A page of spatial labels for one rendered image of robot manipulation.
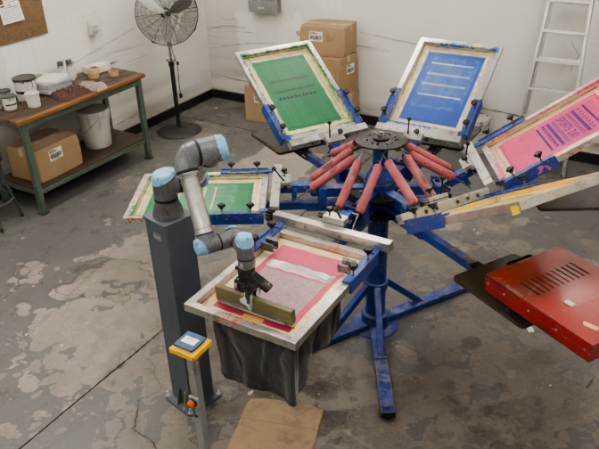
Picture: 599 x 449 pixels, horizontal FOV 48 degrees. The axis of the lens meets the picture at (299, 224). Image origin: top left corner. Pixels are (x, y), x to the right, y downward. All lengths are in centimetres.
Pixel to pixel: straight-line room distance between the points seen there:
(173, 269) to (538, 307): 172
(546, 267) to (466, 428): 113
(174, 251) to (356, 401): 138
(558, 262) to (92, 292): 324
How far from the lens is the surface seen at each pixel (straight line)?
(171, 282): 347
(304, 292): 315
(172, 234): 333
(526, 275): 310
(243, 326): 292
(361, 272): 320
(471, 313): 471
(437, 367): 424
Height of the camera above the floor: 276
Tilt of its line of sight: 29 degrees down
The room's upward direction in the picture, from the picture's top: 2 degrees counter-clockwise
